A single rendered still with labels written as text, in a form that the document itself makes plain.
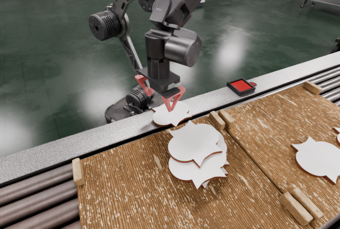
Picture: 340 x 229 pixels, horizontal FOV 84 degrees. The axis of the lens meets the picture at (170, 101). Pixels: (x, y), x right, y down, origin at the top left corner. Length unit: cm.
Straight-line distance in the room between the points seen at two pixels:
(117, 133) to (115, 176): 15
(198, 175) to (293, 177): 24
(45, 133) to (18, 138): 22
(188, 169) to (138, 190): 12
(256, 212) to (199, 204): 12
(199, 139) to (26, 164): 45
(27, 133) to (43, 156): 155
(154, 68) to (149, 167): 24
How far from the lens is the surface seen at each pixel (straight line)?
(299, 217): 50
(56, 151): 62
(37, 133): 212
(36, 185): 58
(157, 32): 45
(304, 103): 80
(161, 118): 61
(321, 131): 72
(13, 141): 217
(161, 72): 47
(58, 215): 52
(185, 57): 40
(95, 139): 60
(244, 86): 79
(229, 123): 58
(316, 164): 61
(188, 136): 47
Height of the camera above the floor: 136
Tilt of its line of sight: 41 degrees down
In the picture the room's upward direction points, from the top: 1 degrees clockwise
